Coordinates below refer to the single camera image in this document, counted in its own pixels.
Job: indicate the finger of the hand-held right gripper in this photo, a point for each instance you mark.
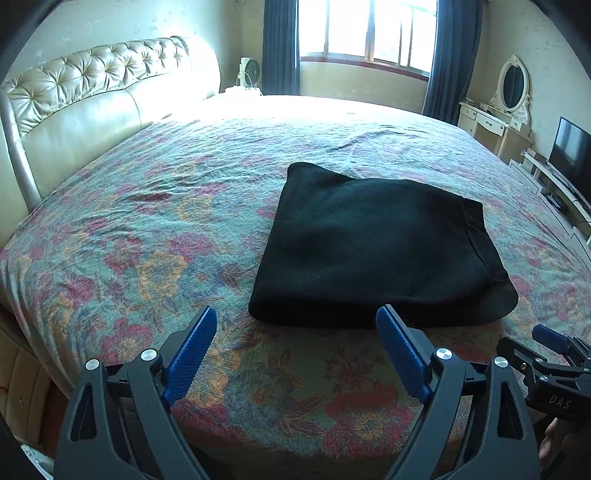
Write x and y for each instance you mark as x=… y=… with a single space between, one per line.
x=515 y=355
x=551 y=338

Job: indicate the bed with floral cover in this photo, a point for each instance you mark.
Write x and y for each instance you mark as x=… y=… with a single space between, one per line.
x=161 y=221

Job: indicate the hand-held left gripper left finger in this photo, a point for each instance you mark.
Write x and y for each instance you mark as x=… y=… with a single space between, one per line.
x=191 y=355

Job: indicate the white dressing table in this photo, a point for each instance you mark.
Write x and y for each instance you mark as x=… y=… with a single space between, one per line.
x=491 y=122

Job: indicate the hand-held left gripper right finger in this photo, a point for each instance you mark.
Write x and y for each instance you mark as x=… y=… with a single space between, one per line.
x=401 y=355

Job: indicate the black pants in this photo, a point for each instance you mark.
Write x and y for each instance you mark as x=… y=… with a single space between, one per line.
x=374 y=244

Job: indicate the white fan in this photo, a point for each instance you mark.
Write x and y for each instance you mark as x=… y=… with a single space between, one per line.
x=250 y=71

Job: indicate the person's right hand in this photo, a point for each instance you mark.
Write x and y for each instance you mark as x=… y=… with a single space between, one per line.
x=550 y=441

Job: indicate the beige bed frame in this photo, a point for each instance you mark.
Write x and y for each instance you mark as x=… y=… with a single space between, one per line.
x=25 y=378

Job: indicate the white television stand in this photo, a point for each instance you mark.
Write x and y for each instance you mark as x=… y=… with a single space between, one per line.
x=554 y=189

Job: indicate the wooden framed window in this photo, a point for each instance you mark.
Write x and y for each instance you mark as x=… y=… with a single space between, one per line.
x=364 y=32

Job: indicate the dark blue curtain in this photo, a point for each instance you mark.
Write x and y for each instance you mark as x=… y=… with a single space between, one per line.
x=450 y=64
x=279 y=46

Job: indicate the beige tufted headboard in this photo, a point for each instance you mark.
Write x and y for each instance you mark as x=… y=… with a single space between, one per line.
x=83 y=115

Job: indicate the oval white framed mirror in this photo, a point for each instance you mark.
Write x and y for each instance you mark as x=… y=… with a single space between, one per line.
x=512 y=85

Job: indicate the black television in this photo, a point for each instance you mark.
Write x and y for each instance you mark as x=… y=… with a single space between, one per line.
x=570 y=154

